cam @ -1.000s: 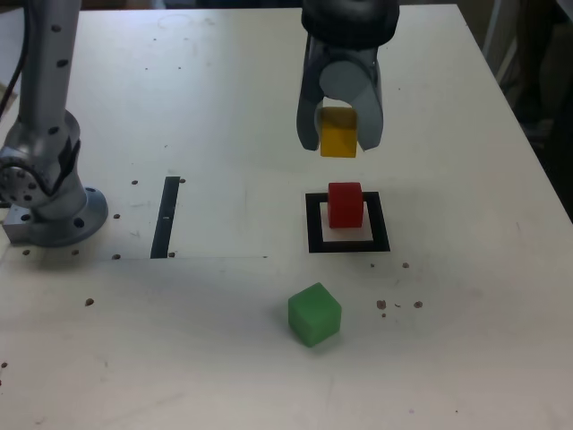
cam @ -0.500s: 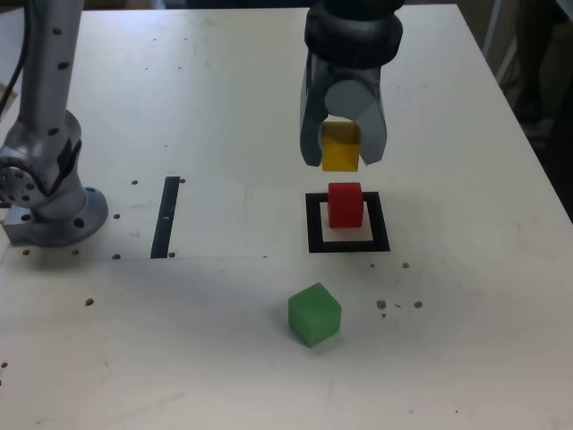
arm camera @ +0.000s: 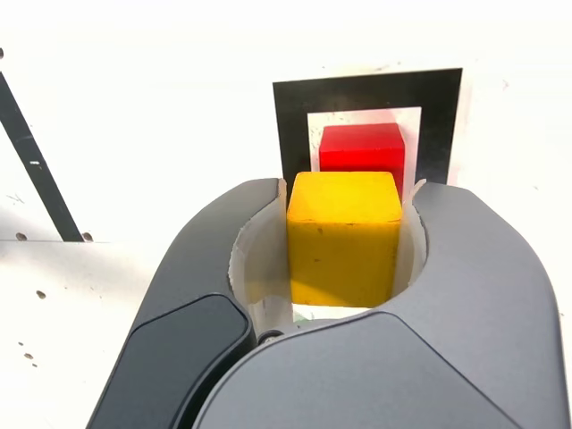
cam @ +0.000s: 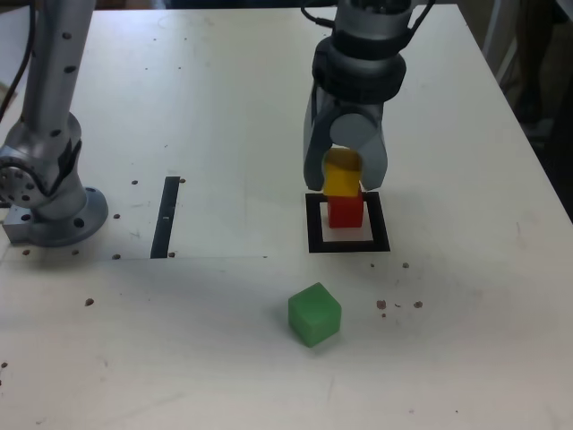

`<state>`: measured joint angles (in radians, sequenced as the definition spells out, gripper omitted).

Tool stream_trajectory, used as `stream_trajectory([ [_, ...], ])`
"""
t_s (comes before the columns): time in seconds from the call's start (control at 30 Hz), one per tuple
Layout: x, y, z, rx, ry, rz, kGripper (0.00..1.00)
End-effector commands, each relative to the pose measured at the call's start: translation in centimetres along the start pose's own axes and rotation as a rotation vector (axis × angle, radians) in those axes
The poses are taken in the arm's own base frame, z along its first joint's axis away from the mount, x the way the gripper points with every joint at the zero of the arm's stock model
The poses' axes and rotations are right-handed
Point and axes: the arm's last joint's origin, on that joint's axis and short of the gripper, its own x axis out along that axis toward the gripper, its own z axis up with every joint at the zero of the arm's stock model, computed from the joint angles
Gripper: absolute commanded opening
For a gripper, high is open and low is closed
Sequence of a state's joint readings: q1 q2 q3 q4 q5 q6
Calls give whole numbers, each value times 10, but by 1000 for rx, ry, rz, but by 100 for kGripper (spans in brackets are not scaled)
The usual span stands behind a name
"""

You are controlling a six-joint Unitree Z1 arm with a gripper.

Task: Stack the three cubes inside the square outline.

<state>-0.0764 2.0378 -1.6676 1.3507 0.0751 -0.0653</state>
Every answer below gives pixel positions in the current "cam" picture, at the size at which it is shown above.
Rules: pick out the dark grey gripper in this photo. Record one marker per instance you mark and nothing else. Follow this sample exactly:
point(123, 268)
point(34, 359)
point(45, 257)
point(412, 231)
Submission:
point(358, 107)

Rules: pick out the yellow cube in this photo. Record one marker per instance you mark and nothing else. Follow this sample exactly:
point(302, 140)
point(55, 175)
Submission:
point(341, 183)

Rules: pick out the red cube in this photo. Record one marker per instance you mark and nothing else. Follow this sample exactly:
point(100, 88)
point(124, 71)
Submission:
point(344, 214)

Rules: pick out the green cube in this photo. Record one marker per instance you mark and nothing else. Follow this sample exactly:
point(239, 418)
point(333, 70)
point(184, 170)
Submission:
point(313, 315)

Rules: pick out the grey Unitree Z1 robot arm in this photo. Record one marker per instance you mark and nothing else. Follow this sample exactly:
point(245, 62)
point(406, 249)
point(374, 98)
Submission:
point(49, 89)

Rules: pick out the black tape square outline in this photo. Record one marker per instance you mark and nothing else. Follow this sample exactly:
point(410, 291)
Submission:
point(313, 233)

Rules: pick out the black tape strip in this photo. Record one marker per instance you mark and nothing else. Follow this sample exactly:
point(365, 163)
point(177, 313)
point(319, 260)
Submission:
point(165, 219)

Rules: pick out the white frame post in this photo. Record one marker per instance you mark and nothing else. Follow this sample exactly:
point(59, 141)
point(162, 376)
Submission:
point(499, 36)

